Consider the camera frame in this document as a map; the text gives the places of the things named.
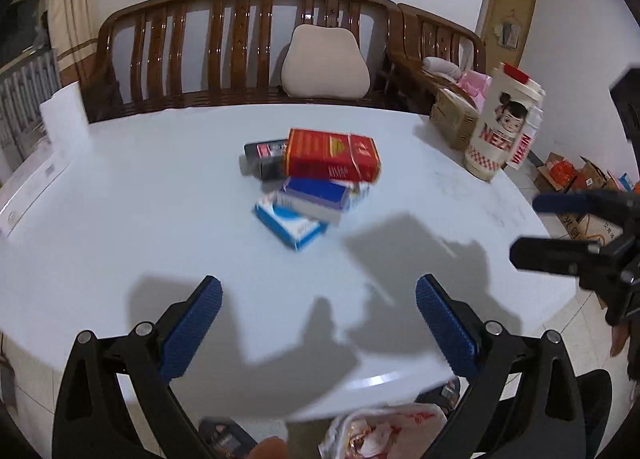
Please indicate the open cardboard box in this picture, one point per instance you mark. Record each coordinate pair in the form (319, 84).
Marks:
(542, 179)

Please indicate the yellow door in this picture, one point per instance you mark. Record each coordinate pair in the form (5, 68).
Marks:
(520, 14)

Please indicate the white flat box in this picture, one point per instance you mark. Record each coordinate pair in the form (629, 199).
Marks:
(30, 184)

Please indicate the clothes hanger with cloth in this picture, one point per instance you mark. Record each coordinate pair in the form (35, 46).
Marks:
(510, 34)

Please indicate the beige curtain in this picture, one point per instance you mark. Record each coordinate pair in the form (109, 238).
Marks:
(75, 14)

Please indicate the grey pillow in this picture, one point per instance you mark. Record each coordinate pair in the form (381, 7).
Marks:
(442, 67)

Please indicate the dark blue card box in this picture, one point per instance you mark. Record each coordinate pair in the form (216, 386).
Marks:
(315, 191)

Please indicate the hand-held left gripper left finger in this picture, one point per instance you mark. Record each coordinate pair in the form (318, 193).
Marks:
(192, 329)

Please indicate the beige cardboard box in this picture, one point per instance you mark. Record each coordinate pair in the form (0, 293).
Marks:
(452, 119)

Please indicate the beige back cushion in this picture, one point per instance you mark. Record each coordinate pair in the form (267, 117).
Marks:
(325, 64)

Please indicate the wooden armchair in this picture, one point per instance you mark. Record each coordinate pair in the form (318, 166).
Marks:
(415, 69)

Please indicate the blue white medicine box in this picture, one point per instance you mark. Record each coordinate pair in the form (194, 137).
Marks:
(290, 229)

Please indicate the pink plastic bag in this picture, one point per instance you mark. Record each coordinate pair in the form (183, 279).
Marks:
(475, 86)

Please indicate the person's right hand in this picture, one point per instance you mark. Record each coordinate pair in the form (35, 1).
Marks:
(619, 339)

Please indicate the black slide sandal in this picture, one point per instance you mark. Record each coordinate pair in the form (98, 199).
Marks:
(442, 394)
(225, 441)

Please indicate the red cigarette box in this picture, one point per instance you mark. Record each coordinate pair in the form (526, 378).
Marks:
(330, 154)

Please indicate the cartoon print tumbler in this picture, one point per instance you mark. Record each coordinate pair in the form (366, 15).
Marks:
(492, 139)

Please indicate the white paper roll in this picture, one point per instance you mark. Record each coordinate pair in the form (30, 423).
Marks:
(65, 114)

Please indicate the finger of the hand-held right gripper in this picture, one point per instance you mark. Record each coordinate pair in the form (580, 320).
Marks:
(560, 203)
(545, 254)

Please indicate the printed cardboard box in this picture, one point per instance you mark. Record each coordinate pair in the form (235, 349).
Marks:
(575, 226)

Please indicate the grey radiator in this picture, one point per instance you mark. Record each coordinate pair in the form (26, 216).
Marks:
(25, 89)

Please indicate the red plastic bag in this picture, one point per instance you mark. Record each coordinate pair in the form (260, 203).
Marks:
(561, 173)

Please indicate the black cigarette box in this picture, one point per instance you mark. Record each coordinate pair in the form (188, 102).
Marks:
(265, 159)

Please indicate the wooden sofa bench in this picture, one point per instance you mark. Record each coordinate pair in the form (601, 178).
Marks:
(200, 99)

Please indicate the white red-printed plastic bag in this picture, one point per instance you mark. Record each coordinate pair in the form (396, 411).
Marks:
(380, 434)

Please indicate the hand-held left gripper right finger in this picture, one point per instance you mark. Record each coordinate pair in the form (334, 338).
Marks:
(445, 324)

